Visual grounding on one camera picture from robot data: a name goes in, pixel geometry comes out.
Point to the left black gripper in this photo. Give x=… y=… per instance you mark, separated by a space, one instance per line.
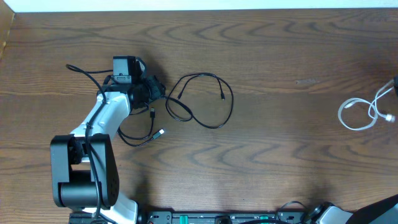
x=158 y=89

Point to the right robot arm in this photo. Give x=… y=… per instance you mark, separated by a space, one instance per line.
x=384 y=211

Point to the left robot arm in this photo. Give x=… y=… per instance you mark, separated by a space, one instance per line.
x=84 y=171

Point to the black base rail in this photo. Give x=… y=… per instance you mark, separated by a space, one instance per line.
x=214 y=218

